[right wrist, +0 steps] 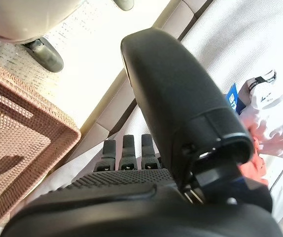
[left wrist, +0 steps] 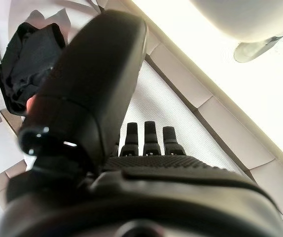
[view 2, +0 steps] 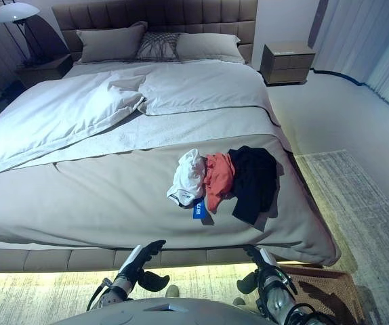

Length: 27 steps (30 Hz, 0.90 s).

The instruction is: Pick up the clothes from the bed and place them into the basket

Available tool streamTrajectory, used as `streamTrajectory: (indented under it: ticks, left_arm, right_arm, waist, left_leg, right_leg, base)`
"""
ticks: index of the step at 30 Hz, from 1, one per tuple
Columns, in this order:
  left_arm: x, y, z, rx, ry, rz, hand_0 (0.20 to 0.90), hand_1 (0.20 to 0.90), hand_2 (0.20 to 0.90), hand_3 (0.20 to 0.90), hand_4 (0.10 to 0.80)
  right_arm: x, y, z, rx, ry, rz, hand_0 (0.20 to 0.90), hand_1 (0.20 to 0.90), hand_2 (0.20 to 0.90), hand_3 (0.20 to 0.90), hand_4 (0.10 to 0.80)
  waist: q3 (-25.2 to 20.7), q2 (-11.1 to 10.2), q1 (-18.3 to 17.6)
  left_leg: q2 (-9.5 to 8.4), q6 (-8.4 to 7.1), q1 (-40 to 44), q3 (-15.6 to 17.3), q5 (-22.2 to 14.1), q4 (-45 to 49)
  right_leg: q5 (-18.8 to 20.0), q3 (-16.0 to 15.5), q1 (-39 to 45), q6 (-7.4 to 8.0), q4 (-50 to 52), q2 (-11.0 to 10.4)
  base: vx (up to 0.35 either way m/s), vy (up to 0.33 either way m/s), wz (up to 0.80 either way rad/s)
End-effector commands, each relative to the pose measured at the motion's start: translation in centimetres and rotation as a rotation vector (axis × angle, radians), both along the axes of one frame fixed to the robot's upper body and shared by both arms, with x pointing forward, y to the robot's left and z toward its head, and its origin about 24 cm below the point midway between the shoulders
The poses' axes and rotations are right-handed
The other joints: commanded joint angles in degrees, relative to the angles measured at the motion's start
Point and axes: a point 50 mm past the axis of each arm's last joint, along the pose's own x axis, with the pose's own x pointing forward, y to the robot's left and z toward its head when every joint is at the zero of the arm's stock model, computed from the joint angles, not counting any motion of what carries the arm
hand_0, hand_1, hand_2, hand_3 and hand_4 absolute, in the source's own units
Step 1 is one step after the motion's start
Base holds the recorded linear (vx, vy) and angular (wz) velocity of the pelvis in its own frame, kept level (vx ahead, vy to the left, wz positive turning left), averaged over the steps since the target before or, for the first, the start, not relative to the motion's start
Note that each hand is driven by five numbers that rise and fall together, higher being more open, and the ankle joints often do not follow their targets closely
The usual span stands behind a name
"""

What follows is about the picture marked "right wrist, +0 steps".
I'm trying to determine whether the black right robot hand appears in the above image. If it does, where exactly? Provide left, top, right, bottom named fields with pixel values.
left=0, top=27, right=283, bottom=237

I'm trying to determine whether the coral pink garment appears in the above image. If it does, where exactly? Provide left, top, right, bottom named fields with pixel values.
left=239, top=118, right=270, bottom=187

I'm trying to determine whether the white garment with black trim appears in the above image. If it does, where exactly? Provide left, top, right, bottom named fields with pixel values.
left=237, top=70, right=283, bottom=160

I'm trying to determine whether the brown woven wicker basket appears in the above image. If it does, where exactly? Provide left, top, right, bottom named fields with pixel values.
left=0, top=54, right=82, bottom=235

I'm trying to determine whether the grey chair leg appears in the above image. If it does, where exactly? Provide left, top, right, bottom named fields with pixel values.
left=22, top=37, right=65, bottom=74
left=113, top=0, right=135, bottom=12

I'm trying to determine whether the beige upholstered bed frame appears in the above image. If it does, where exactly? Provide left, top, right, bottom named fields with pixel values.
left=65, top=0, right=215, bottom=163

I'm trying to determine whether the beige armchair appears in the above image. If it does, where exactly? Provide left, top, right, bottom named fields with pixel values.
left=0, top=0, right=88, bottom=44

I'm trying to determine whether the white bed mattress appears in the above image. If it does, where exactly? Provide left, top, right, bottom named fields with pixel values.
left=25, top=0, right=283, bottom=237

